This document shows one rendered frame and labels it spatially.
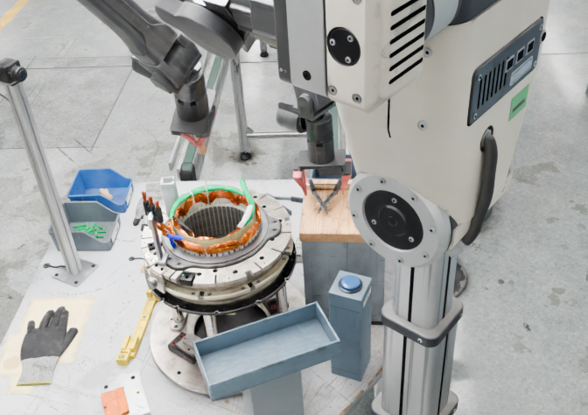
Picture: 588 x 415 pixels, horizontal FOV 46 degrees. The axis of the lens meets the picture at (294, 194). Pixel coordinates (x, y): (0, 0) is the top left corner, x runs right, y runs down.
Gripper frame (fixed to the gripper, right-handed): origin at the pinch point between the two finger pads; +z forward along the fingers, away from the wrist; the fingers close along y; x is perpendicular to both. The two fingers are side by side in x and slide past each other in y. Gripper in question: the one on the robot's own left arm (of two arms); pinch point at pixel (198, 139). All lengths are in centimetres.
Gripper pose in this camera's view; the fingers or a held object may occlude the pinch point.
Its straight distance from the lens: 135.2
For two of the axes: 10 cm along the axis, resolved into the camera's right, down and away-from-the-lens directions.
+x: 9.9, 1.2, -0.5
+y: -1.3, 8.5, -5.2
